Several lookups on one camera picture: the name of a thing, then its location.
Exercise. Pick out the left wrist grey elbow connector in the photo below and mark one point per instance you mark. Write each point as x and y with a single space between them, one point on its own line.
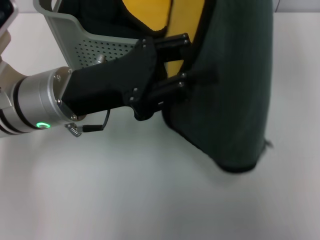
100 59

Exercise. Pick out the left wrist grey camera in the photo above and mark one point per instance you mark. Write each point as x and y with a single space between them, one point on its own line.
7 15

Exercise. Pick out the yellow towel with black edge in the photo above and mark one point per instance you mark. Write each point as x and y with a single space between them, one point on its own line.
147 12

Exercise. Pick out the black cloth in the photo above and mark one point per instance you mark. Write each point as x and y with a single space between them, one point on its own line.
100 17

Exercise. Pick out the dark green towel black edge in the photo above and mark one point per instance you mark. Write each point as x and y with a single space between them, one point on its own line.
237 87

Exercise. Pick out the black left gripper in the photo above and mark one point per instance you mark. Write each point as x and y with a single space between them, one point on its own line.
107 85

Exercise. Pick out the grey-green perforated plastic basket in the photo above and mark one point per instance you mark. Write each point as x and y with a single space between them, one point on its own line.
62 32

